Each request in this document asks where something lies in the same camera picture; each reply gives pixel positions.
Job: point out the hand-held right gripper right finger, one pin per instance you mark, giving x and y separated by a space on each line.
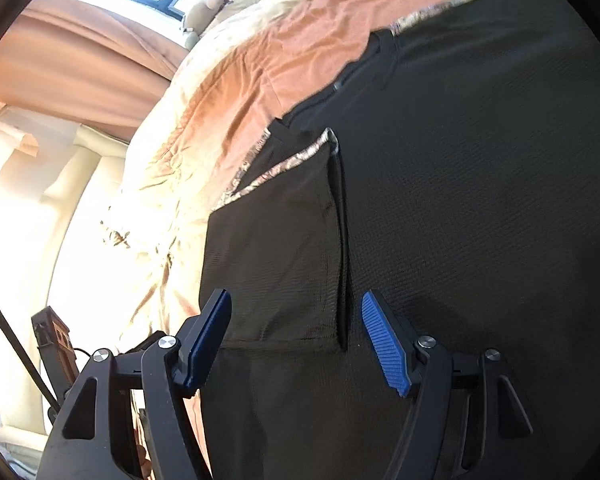
386 345

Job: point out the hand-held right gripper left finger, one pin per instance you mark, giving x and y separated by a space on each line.
209 345

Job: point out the black shorts with camouflage trim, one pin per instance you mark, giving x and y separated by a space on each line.
455 210

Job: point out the brown wooden stand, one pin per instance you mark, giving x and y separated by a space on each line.
55 340

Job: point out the orange bed sheet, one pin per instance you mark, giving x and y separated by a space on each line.
305 50

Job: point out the peach curtain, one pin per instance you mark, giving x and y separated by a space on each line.
80 65

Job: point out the beige plush toy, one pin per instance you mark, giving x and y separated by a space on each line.
200 17

